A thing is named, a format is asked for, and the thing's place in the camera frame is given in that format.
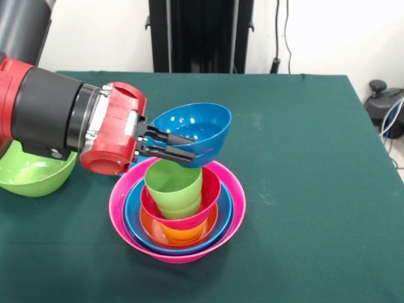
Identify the small crimson bowl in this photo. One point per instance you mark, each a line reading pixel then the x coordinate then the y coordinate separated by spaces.
pixel 210 192

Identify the large green bowl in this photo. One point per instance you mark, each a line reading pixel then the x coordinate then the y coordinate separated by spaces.
pixel 31 180

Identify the small dark blue bowl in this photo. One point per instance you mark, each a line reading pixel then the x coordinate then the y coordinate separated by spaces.
pixel 211 126

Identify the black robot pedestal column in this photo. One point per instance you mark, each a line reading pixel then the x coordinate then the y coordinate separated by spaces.
pixel 202 31

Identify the orange cup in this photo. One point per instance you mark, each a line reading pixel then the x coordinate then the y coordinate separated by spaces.
pixel 183 235

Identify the green cup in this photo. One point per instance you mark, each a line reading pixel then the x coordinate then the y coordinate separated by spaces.
pixel 173 192

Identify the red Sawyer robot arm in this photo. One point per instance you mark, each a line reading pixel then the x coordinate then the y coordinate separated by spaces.
pixel 41 110

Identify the orange bowl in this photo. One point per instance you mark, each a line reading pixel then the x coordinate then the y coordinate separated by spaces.
pixel 148 224

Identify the large pink bowl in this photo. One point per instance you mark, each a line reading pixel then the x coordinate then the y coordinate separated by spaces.
pixel 180 257

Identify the large light blue bowl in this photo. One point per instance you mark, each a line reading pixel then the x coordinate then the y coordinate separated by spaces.
pixel 225 205

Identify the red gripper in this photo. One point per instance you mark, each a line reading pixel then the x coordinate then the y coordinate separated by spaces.
pixel 113 132

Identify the dark green table cloth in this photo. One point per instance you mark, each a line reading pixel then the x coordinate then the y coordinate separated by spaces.
pixel 300 252

